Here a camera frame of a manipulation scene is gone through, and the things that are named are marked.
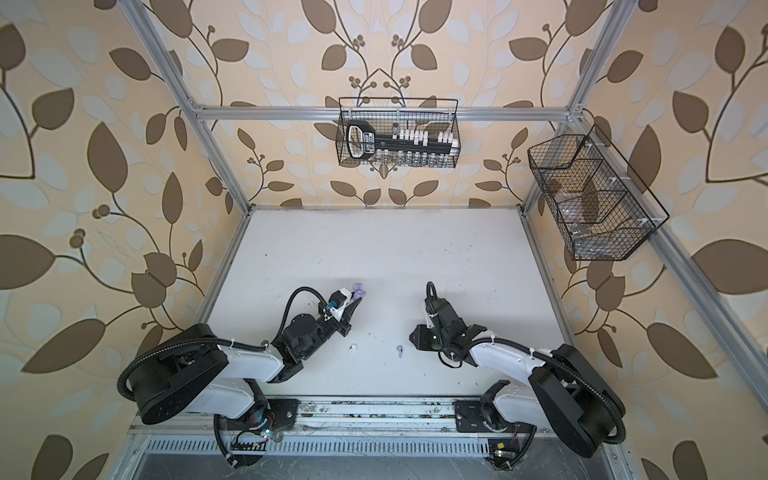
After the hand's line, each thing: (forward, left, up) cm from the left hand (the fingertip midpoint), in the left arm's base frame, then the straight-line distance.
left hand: (358, 295), depth 81 cm
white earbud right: (-10, +2, -13) cm, 17 cm away
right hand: (-7, -16, -13) cm, 22 cm away
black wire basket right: (+16, -62, +21) cm, 67 cm away
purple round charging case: (+2, 0, -1) cm, 2 cm away
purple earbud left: (-9, -12, -14) cm, 20 cm away
